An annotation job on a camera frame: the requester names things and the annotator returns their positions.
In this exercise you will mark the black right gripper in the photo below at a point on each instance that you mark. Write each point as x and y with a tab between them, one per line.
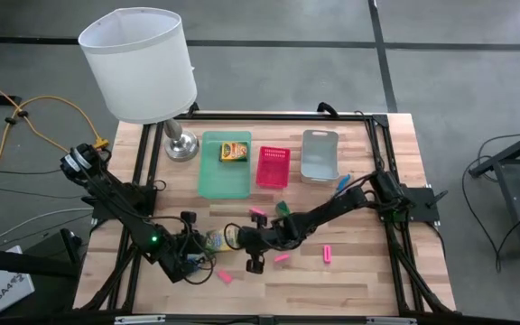
264	239

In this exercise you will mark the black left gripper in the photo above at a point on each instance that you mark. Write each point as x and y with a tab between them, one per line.
190	241

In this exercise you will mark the pink rectangular eraser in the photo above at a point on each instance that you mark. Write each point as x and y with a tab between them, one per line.
327	253
225	276
281	258
256	210

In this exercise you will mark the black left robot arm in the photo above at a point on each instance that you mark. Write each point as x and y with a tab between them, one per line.
115	198

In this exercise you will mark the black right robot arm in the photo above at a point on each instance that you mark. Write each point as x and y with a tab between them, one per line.
327	210

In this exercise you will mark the teal translucent plastic tray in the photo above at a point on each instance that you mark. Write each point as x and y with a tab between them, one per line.
224	180

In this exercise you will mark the red plastic basket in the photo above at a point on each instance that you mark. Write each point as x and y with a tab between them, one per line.
272	169

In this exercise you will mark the light grey plastic bin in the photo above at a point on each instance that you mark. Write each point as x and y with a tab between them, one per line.
319	158

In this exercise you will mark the black equipment stand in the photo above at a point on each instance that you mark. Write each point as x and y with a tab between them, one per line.
16	262

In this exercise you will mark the table lamp white shade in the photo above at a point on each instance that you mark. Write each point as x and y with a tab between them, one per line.
138	63

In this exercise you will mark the silver metal bracket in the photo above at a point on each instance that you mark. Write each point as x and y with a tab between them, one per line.
391	321
140	320

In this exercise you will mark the black aluminium table frame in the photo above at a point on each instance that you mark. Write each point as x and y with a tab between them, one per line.
287	117

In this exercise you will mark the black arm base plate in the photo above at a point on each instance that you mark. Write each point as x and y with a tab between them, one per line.
422	203

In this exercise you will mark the black desk frame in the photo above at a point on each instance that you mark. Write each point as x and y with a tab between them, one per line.
508	155

